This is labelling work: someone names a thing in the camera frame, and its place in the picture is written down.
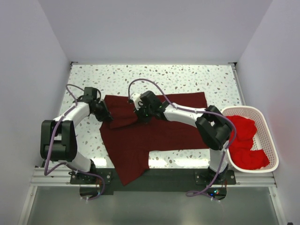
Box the dark red t-shirt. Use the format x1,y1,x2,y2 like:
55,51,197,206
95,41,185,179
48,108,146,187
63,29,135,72
100,95,207,186

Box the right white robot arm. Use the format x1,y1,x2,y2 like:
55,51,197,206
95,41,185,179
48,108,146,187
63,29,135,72
129,91,236,184

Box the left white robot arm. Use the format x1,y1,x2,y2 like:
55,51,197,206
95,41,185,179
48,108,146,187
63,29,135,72
40,100,113,184

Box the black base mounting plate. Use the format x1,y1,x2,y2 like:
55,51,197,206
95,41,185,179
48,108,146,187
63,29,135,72
69,167,237,195

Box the bright red t-shirt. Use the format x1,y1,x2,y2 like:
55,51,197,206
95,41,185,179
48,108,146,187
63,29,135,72
227,115,270,170

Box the white plastic laundry basket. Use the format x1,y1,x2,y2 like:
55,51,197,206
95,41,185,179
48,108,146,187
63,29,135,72
222,106,279,173

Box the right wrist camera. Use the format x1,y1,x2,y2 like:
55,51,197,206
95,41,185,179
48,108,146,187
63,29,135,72
130,93,143,110

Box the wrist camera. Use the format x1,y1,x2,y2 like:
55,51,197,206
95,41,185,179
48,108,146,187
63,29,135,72
82,87,101,102
130,93,143,110

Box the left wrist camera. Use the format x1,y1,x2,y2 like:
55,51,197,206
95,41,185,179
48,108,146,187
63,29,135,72
82,87,101,102

